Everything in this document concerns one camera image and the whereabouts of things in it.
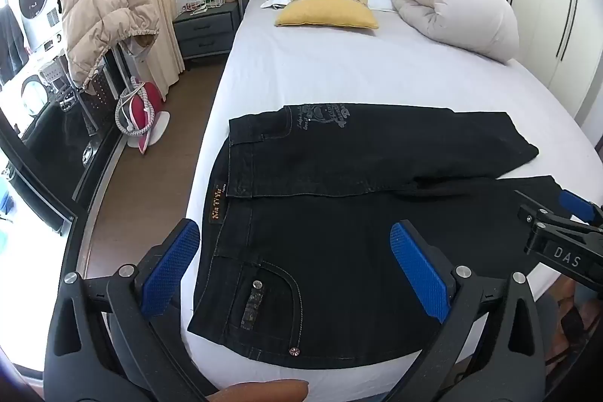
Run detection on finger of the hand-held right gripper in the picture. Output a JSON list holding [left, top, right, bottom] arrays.
[[517, 203, 603, 287], [558, 189, 603, 225]]

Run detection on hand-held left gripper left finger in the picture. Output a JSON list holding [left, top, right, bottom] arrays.
[[42, 217, 222, 402]]

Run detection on person's left hand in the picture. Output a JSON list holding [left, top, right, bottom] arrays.
[[207, 378, 309, 402]]

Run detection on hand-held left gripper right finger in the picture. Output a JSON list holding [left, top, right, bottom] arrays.
[[389, 219, 549, 402]]

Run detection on yellow pillow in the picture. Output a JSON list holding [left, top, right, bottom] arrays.
[[274, 0, 380, 30]]

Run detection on grey nightstand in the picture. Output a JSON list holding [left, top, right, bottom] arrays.
[[172, 2, 242, 60]]

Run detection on person's right forearm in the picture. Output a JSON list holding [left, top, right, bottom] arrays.
[[551, 277, 603, 365]]

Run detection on folded white duvet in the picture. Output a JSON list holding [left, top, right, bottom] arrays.
[[391, 0, 519, 64]]

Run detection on glass sliding door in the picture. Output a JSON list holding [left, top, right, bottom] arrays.
[[0, 0, 130, 238]]

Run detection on black denim pants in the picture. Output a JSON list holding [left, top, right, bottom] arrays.
[[187, 103, 566, 369]]

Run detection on beige puffer jacket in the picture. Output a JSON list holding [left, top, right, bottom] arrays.
[[59, 0, 161, 91]]

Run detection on red and white appliance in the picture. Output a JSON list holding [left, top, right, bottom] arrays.
[[115, 77, 173, 155]]

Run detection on bed with grey headboard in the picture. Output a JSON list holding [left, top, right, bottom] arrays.
[[181, 0, 603, 402]]

